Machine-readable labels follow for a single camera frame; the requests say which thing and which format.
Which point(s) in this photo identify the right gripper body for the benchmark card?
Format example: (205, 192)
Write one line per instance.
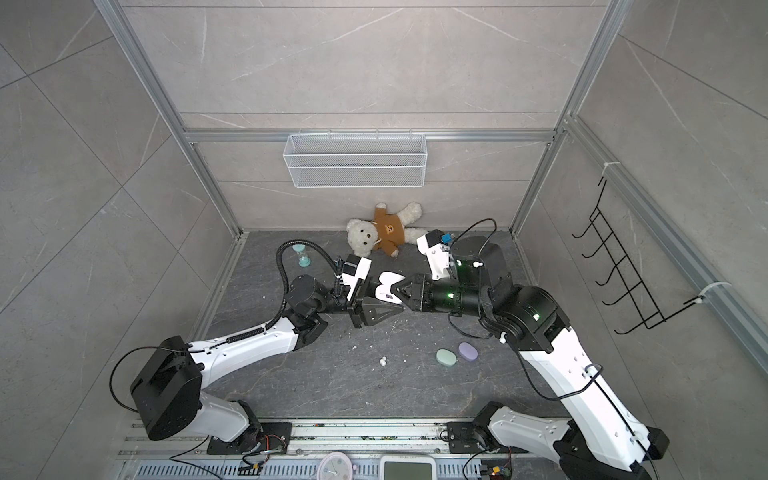
(445, 294)

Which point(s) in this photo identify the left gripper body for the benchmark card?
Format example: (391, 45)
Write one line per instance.
(358, 300)

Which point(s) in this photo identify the white earbud charging case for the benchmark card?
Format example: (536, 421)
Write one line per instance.
(384, 290)

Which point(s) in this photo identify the purple earbud charging case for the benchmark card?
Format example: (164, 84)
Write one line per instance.
(468, 352)

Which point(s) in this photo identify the green earbud charging case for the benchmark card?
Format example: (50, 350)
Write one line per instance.
(446, 357)

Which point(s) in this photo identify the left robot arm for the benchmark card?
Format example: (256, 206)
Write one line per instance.
(169, 392)

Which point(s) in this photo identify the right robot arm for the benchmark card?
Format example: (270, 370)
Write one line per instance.
(601, 439)

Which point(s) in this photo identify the white teddy bear brown shirt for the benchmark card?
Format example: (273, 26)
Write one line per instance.
(386, 232)

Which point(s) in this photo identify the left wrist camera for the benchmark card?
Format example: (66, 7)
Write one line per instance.
(354, 271)

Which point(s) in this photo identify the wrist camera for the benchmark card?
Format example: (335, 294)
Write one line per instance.
(354, 271)
(434, 245)

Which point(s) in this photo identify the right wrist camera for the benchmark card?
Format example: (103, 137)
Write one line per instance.
(434, 245)

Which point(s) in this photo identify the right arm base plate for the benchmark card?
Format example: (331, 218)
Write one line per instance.
(466, 437)

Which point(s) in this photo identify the white wire mesh basket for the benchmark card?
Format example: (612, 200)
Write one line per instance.
(356, 160)

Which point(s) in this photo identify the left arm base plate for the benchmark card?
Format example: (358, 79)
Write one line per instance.
(270, 436)

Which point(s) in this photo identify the black wall hook rack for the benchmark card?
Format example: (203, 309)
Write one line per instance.
(633, 285)

